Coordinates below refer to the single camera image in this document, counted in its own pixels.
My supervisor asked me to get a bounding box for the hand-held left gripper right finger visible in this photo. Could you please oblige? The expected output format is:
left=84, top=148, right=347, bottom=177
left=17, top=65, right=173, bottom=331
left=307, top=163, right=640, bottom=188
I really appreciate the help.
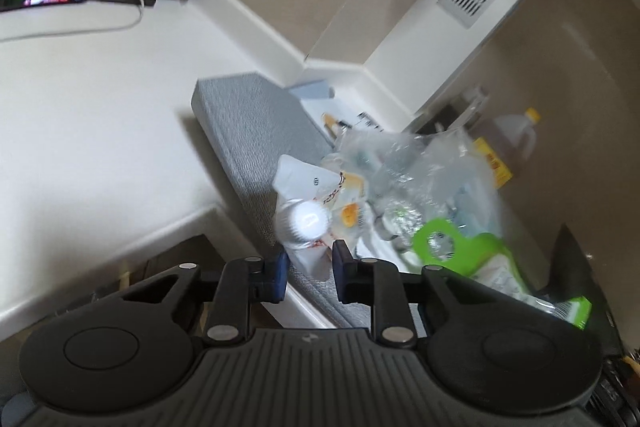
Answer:
left=332, top=239, right=501, bottom=350

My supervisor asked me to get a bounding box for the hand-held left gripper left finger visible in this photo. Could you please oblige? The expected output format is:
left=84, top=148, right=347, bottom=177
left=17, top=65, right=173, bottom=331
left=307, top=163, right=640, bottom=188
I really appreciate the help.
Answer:
left=120, top=243, right=290, bottom=348

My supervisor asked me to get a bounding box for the white printed pouch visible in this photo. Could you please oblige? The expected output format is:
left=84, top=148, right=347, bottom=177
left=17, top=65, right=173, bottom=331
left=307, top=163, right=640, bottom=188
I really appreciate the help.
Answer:
left=272, top=154, right=372, bottom=281

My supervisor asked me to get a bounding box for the clear plastic bag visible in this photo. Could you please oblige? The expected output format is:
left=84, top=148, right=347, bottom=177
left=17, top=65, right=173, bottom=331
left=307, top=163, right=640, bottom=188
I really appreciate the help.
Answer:
left=325, top=127, right=507, bottom=254

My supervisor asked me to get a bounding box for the green white plastic package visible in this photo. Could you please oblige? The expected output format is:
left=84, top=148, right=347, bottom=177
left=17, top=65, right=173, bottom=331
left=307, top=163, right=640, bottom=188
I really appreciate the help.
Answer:
left=411, top=218, right=594, bottom=331

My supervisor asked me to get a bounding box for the white printed mat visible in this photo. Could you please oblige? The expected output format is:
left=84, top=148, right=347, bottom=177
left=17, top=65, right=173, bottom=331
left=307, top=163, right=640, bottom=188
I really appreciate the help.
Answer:
left=289, top=79, right=417, bottom=148

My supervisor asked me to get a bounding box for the grey fabric mat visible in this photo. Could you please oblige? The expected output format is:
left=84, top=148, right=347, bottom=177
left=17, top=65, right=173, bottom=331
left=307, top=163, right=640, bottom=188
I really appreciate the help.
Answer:
left=191, top=73, right=373, bottom=333

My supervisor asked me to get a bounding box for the yellow capped cooking wine jug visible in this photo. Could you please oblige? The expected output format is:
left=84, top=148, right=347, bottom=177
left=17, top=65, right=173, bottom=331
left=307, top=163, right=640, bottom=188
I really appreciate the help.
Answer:
left=470, top=107, right=544, bottom=190

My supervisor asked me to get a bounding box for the black wok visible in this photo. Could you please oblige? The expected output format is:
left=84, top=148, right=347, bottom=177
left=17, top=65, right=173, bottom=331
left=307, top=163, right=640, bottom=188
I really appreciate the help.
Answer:
left=541, top=223, right=609, bottom=304

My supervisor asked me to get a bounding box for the black stove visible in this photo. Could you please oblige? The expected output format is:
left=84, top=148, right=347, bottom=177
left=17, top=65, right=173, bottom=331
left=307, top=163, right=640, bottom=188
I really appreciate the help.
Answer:
left=597, top=342, right=640, bottom=427

